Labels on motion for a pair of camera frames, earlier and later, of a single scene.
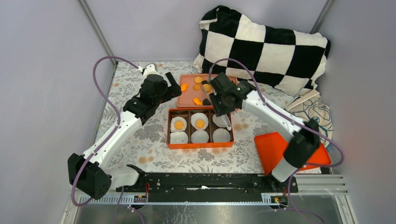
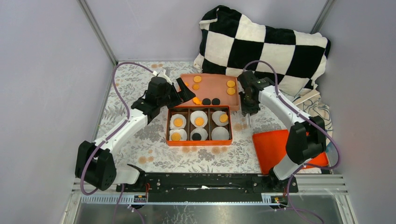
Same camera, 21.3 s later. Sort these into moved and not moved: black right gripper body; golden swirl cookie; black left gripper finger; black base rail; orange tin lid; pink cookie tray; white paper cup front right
Moved: black right gripper body; black left gripper finger
Not moved: black base rail; white paper cup front right; golden swirl cookie; orange tin lid; pink cookie tray
